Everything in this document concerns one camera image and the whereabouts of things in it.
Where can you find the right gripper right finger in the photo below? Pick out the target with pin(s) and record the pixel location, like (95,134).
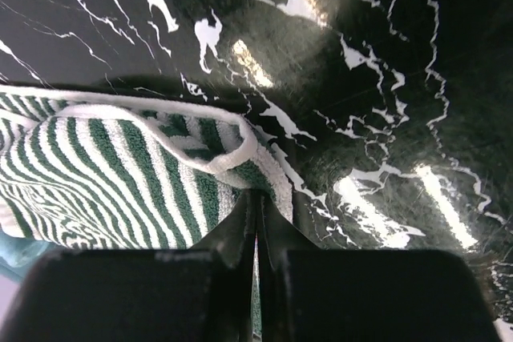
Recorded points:
(314,294)

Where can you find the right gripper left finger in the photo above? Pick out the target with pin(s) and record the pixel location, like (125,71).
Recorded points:
(203,293)

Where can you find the green white striped towel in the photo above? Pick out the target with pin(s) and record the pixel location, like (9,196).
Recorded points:
(86,170)

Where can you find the blue transparent plastic container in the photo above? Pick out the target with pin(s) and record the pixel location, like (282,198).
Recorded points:
(19,254)

